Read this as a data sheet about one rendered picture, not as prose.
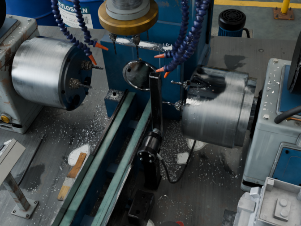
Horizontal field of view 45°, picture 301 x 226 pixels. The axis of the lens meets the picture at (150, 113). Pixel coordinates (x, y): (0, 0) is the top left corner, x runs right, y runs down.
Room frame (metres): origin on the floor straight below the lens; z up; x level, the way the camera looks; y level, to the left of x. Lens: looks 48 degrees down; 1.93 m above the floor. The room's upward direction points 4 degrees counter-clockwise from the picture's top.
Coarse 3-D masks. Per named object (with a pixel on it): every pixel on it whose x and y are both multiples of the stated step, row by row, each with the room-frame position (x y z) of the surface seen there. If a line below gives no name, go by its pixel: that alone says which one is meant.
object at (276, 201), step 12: (276, 180) 0.46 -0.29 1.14; (264, 192) 0.43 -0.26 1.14; (276, 192) 0.44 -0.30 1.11; (288, 192) 0.44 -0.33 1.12; (300, 192) 0.42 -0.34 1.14; (264, 204) 0.41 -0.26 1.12; (276, 204) 0.41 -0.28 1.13; (288, 204) 0.40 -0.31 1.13; (300, 204) 0.41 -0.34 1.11; (276, 216) 0.38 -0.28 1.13; (288, 216) 0.37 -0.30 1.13; (300, 216) 0.38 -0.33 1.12
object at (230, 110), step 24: (216, 72) 0.84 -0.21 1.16; (240, 72) 0.85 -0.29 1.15; (192, 96) 0.77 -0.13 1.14; (216, 96) 0.75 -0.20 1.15; (240, 96) 0.74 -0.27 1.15; (192, 120) 0.72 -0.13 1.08; (216, 120) 0.70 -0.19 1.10; (240, 120) 0.69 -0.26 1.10; (216, 144) 0.70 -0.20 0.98; (240, 144) 0.68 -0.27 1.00
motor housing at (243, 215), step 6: (246, 192) 0.48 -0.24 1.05; (246, 198) 0.47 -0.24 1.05; (252, 198) 0.46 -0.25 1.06; (258, 198) 0.45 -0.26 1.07; (240, 216) 0.41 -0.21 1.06; (246, 216) 0.41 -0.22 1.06; (252, 216) 0.41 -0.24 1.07; (240, 222) 0.40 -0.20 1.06; (246, 222) 0.39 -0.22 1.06; (252, 222) 0.39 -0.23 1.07
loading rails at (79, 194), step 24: (120, 120) 0.89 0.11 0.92; (144, 120) 0.88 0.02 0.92; (96, 144) 0.78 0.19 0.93; (120, 144) 0.85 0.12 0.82; (96, 168) 0.69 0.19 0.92; (120, 168) 0.68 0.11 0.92; (72, 192) 0.60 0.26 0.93; (96, 192) 0.64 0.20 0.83; (120, 192) 0.58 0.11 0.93; (72, 216) 0.52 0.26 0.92; (96, 216) 0.51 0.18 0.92; (120, 216) 0.55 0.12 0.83
